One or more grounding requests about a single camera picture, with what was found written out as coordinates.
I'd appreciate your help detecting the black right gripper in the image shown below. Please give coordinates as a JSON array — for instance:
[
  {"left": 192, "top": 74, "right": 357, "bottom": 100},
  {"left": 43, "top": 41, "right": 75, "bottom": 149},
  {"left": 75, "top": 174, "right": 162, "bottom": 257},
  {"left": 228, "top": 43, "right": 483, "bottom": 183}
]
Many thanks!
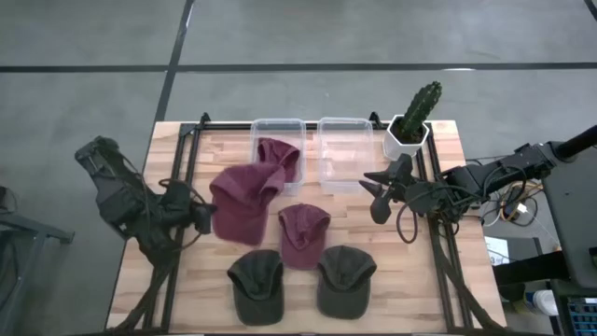
[{"left": 358, "top": 153, "right": 415, "bottom": 226}]

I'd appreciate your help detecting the maroon baseball cap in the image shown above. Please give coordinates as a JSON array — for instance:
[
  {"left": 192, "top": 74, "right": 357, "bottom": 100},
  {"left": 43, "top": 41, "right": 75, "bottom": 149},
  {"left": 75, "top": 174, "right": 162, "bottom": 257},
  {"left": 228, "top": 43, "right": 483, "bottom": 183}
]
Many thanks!
[
  {"left": 277, "top": 203, "right": 332, "bottom": 271},
  {"left": 208, "top": 162, "right": 286, "bottom": 247},
  {"left": 256, "top": 137, "right": 301, "bottom": 184}
]

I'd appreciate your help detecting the dark green baseball cap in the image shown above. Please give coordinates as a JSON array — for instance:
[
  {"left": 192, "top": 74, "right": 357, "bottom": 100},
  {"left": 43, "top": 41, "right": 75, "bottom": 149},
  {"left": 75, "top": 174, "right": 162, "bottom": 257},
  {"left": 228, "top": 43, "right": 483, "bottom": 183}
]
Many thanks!
[
  {"left": 315, "top": 245, "right": 378, "bottom": 321},
  {"left": 227, "top": 249, "right": 285, "bottom": 327}
]

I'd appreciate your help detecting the clear plastic container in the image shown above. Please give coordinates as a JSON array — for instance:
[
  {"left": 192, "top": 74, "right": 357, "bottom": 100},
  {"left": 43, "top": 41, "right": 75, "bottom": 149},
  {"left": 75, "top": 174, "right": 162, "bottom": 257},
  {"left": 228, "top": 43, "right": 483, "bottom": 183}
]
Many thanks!
[
  {"left": 317, "top": 116, "right": 377, "bottom": 196},
  {"left": 249, "top": 118, "right": 308, "bottom": 197}
]

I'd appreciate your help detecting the white hexagonal plant pot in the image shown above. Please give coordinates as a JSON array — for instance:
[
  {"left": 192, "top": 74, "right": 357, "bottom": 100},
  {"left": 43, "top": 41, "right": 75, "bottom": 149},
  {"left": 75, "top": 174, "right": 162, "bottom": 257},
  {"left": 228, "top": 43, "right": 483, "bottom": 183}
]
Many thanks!
[{"left": 382, "top": 114, "right": 431, "bottom": 162}]

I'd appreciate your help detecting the green cactus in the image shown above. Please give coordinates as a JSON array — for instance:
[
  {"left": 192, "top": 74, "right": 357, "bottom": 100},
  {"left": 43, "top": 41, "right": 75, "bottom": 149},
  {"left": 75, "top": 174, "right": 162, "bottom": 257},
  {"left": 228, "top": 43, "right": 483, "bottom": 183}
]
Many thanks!
[{"left": 399, "top": 80, "right": 443, "bottom": 142}]

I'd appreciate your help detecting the white paper sheet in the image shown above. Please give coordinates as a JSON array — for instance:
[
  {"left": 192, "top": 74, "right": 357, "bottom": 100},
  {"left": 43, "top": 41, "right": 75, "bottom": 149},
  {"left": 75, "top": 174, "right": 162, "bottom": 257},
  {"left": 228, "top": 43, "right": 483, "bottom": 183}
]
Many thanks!
[{"left": 484, "top": 236, "right": 512, "bottom": 267}]

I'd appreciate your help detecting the black shelf board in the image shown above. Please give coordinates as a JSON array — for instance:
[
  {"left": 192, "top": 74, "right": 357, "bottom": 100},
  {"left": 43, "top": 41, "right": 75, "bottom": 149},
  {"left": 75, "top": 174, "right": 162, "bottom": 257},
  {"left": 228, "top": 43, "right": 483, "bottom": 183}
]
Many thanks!
[{"left": 493, "top": 249, "right": 573, "bottom": 287}]

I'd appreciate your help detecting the grey equipment cart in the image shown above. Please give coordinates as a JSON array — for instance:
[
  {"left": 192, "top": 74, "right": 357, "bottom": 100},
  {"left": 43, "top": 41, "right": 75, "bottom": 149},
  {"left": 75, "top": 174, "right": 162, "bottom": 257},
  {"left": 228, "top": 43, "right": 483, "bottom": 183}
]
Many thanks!
[{"left": 533, "top": 139, "right": 597, "bottom": 289}]

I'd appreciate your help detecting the white plastic bottle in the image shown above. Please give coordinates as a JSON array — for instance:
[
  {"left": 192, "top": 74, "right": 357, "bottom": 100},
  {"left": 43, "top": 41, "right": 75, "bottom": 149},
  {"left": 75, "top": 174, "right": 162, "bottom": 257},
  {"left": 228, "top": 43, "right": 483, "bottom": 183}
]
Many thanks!
[{"left": 525, "top": 288, "right": 560, "bottom": 317}]

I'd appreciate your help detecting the black pole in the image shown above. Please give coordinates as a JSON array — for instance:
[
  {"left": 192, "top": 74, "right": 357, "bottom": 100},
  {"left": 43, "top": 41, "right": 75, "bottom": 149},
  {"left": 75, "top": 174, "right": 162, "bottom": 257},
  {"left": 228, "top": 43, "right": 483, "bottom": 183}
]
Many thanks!
[{"left": 553, "top": 124, "right": 597, "bottom": 160}]

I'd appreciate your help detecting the backlit keyboard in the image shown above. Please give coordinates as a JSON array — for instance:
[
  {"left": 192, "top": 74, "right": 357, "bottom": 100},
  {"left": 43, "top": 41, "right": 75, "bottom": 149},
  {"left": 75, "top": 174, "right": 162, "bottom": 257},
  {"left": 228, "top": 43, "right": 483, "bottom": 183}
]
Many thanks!
[{"left": 565, "top": 298, "right": 597, "bottom": 336}]

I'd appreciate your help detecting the black aluminium table frame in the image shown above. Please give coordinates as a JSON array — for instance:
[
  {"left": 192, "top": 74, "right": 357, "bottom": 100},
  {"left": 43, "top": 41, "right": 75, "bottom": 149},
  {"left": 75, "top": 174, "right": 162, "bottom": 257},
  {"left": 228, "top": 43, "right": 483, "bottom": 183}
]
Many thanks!
[{"left": 106, "top": 111, "right": 506, "bottom": 335}]

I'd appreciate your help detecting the black cable bundle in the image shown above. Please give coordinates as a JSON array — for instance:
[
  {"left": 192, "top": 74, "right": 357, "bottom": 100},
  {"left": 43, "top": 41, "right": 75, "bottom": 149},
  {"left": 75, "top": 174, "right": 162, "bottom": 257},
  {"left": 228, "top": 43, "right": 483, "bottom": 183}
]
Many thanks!
[{"left": 465, "top": 158, "right": 548, "bottom": 230}]

